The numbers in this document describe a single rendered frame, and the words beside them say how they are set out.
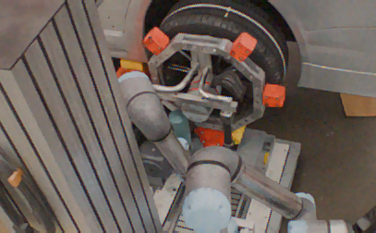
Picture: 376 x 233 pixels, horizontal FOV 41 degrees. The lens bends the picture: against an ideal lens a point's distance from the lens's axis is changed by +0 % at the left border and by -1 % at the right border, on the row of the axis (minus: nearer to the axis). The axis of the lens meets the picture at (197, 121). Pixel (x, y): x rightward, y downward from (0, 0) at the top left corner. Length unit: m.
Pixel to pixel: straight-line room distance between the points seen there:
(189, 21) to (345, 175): 1.41
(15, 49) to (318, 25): 1.63
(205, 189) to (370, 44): 1.25
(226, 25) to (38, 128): 1.45
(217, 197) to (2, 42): 0.65
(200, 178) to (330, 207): 1.77
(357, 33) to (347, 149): 1.15
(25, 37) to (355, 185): 2.49
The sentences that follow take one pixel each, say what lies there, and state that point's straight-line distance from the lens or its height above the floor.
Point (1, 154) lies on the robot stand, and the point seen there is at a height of 1.81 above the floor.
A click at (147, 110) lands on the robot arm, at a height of 1.32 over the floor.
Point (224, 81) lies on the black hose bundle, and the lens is 2.09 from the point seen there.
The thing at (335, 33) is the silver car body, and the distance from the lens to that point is 2.24.
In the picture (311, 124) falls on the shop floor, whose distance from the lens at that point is 3.32.
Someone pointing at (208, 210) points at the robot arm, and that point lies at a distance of 1.21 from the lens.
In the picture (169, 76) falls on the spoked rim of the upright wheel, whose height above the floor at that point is 0.79.
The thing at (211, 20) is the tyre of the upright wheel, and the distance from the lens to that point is 2.18.
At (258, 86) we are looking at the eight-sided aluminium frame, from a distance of 2.21.
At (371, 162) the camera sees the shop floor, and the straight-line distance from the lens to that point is 3.18.
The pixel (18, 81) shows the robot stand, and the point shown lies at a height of 2.00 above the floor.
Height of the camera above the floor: 2.47
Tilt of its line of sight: 47 degrees down
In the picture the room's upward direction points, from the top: 9 degrees counter-clockwise
